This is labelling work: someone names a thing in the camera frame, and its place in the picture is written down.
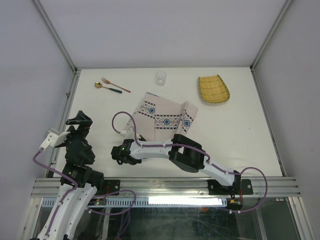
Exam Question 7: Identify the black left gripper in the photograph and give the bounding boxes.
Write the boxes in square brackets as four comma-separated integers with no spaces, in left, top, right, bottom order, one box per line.
[58,110,92,147]

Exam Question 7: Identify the patterned white placemat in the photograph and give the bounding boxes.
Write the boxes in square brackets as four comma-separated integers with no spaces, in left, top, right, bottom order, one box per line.
[132,92,198,142]

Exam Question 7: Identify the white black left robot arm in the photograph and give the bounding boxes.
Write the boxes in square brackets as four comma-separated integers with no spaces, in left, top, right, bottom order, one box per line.
[32,110,105,240]

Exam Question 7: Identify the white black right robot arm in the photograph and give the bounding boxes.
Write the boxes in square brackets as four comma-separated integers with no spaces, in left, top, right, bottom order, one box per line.
[110,134,242,195]

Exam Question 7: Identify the rose gold fork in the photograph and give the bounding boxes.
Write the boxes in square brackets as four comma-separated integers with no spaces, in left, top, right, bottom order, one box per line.
[101,77,131,93]

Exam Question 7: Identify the clear drinking glass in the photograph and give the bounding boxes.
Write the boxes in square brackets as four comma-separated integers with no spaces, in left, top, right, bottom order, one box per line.
[155,71,167,87]

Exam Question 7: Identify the yellow woven pattern plate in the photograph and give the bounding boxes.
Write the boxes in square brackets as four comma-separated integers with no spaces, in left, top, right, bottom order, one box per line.
[198,74,231,105]

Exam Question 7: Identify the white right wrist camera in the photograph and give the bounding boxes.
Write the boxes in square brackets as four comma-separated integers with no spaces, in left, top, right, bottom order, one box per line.
[119,127,134,137]

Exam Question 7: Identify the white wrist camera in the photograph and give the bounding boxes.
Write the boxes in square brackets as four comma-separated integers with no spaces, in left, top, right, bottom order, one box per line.
[119,127,134,137]
[39,128,70,150]

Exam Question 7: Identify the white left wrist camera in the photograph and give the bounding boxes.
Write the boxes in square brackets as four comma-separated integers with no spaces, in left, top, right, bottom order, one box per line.
[39,128,70,150]

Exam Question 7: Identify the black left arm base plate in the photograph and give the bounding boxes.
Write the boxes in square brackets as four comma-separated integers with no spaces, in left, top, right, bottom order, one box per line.
[102,179,121,195]

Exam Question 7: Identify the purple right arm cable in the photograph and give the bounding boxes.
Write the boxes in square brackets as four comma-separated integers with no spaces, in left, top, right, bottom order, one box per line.
[111,111,269,214]

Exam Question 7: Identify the gold spoon green handle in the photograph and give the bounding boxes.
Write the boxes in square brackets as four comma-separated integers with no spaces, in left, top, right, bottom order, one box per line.
[94,82,123,94]

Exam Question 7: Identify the white slotted cable duct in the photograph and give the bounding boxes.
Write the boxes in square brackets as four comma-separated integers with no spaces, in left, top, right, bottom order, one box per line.
[41,197,228,208]

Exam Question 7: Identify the aluminium front mounting rail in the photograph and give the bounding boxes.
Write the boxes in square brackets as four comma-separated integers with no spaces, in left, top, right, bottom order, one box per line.
[31,177,301,199]

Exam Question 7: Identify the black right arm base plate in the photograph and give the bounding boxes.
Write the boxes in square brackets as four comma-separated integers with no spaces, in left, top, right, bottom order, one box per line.
[207,179,254,196]

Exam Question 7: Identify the left aluminium frame post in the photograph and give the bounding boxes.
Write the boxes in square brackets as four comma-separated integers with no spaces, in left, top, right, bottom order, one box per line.
[31,0,81,75]

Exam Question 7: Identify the aluminium frame post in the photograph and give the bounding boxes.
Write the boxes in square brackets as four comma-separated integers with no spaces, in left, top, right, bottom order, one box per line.
[249,0,295,72]
[31,0,81,75]

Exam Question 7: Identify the right aluminium frame post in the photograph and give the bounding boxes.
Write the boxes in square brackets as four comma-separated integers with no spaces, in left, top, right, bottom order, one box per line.
[249,0,295,72]

